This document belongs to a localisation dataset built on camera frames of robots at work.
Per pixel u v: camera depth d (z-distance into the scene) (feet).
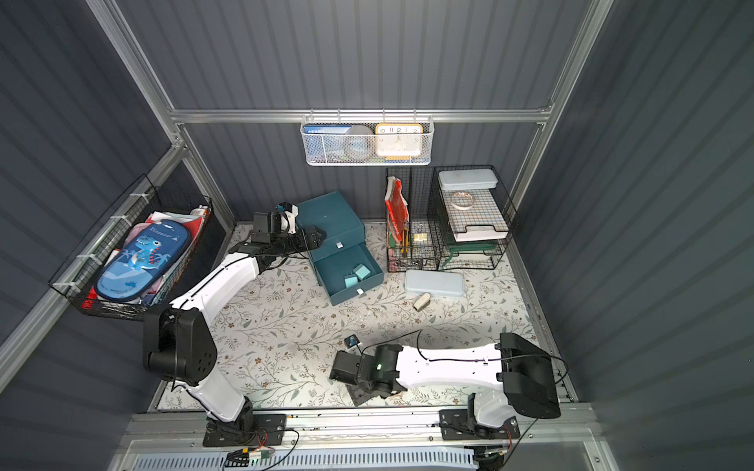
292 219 2.63
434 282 3.31
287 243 2.49
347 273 3.07
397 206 3.75
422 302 3.08
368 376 1.82
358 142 2.98
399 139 2.91
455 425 2.42
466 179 3.38
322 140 2.76
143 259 2.14
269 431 2.37
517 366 1.53
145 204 2.53
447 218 3.46
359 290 2.91
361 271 3.07
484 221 3.07
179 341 1.48
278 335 2.98
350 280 3.01
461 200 3.26
